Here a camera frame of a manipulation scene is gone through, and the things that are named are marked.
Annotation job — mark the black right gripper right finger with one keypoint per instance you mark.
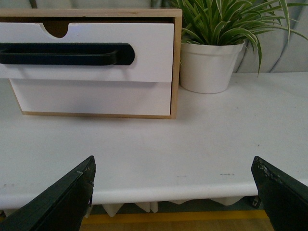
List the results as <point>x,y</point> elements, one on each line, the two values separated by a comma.
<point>285,199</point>

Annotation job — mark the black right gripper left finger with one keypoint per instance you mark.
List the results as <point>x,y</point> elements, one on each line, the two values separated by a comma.
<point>61,207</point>

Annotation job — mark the white drawer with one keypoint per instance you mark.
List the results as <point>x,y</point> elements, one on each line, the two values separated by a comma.
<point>152,43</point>
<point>93,97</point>

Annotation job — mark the white plant pot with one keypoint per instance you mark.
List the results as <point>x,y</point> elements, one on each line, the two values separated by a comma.
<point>207,69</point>

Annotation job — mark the green spider plant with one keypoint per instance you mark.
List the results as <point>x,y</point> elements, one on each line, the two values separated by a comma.
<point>233,22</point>

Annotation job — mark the black drawer handle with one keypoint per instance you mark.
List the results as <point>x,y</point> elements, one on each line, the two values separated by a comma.
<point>85,54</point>

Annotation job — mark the wooden drawer cabinet frame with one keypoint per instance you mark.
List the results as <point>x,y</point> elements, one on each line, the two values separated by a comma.
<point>56,23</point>

